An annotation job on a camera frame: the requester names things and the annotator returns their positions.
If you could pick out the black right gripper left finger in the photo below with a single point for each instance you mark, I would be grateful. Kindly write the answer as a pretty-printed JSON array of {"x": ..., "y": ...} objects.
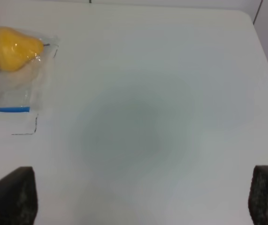
[{"x": 18, "y": 197}]

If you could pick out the clear zip bag blue seal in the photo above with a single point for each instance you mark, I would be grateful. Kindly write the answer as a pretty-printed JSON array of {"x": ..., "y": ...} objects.
[{"x": 21, "y": 91}]

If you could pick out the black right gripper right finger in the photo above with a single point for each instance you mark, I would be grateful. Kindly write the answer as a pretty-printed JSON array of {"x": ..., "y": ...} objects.
[{"x": 258, "y": 196}]

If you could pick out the yellow toy pear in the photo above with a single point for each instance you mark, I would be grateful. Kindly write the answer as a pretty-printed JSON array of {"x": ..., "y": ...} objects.
[{"x": 17, "y": 49}]

